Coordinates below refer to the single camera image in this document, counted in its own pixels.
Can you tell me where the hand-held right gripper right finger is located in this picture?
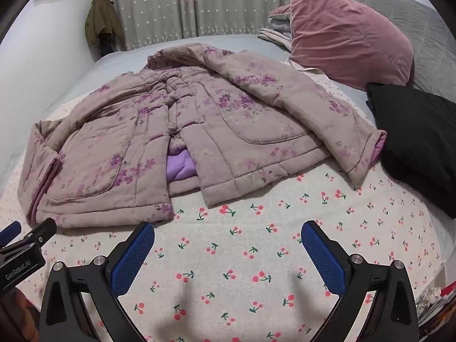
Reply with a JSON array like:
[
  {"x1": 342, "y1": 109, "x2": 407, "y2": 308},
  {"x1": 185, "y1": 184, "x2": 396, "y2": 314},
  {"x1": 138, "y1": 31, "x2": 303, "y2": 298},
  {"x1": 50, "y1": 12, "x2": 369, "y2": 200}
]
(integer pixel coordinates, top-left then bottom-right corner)
[{"x1": 301, "y1": 220, "x2": 420, "y2": 342}]

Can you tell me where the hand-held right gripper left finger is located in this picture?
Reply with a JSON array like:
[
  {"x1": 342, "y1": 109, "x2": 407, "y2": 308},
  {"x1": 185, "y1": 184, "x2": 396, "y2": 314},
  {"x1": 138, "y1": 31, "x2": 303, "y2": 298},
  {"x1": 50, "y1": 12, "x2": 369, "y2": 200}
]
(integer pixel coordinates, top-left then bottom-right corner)
[{"x1": 37, "y1": 221, "x2": 156, "y2": 342}]

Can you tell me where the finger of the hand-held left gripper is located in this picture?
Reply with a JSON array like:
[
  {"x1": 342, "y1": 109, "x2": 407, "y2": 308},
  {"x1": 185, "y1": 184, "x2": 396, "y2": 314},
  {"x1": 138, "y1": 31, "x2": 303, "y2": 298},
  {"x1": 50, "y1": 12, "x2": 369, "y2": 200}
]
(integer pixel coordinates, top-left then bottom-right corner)
[
  {"x1": 0, "y1": 217, "x2": 58, "y2": 256},
  {"x1": 0, "y1": 220, "x2": 21, "y2": 245}
]

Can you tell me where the floral quilted jacket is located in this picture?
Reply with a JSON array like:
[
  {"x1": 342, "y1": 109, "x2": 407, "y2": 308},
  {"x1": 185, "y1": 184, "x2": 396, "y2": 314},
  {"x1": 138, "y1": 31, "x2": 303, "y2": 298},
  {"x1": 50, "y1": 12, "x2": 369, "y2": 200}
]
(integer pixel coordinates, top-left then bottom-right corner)
[{"x1": 27, "y1": 43, "x2": 388, "y2": 229}]

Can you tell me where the cherry print bed sheet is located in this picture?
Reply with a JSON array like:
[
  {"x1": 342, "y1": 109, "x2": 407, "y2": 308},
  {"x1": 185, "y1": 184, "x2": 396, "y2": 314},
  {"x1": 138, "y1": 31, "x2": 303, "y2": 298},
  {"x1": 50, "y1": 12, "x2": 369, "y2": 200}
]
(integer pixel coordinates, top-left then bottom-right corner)
[{"x1": 0, "y1": 67, "x2": 454, "y2": 342}]

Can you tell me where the colourful printed paper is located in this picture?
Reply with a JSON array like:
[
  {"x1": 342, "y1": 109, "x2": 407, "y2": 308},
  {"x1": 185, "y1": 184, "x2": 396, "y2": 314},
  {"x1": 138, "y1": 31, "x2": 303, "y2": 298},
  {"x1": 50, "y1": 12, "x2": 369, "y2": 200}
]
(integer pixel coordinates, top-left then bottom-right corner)
[{"x1": 414, "y1": 281, "x2": 456, "y2": 329}]

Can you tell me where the black cloth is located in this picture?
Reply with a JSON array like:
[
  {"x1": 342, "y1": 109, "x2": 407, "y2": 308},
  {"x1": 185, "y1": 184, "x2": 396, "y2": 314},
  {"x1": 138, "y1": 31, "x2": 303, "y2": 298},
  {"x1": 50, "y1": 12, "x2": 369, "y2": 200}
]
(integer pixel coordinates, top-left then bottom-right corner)
[{"x1": 366, "y1": 82, "x2": 456, "y2": 220}]

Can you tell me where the dark hanging garment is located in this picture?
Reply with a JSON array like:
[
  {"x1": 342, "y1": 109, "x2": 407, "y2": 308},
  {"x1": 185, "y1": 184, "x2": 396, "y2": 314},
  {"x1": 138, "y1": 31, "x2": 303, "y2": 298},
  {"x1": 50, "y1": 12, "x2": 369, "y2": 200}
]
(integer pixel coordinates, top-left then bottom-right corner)
[{"x1": 97, "y1": 34, "x2": 115, "y2": 58}]

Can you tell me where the pink velvet pillow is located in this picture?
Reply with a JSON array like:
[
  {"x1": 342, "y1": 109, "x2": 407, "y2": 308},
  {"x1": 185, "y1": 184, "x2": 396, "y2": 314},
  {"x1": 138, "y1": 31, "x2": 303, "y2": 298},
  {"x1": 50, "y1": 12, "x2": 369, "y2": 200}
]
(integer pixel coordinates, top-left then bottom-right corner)
[{"x1": 268, "y1": 0, "x2": 414, "y2": 91}]

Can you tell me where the olive hanging jacket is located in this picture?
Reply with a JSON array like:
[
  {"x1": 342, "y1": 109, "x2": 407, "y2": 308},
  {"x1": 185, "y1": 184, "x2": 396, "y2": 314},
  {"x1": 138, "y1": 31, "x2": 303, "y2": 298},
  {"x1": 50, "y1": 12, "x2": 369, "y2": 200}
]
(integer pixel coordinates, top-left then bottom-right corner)
[{"x1": 84, "y1": 0, "x2": 126, "y2": 52}]

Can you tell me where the folded beige cloth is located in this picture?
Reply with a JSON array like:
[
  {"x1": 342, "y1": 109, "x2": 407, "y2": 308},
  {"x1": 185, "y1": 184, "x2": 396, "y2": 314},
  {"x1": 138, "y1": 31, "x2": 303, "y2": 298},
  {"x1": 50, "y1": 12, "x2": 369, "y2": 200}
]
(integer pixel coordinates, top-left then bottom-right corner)
[{"x1": 258, "y1": 27, "x2": 293, "y2": 50}]

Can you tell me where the grey folded cloth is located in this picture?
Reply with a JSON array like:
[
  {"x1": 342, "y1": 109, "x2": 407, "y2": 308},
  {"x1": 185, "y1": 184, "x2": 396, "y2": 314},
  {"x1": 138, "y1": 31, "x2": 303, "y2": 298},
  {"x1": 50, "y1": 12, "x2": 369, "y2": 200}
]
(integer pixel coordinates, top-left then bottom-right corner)
[{"x1": 268, "y1": 6, "x2": 293, "y2": 40}]

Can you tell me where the grey patterned curtain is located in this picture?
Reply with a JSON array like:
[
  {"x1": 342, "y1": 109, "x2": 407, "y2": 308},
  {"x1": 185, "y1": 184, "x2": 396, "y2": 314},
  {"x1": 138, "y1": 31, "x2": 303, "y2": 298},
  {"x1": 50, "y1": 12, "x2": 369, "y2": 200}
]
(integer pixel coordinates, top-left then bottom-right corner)
[{"x1": 97, "y1": 0, "x2": 302, "y2": 52}]

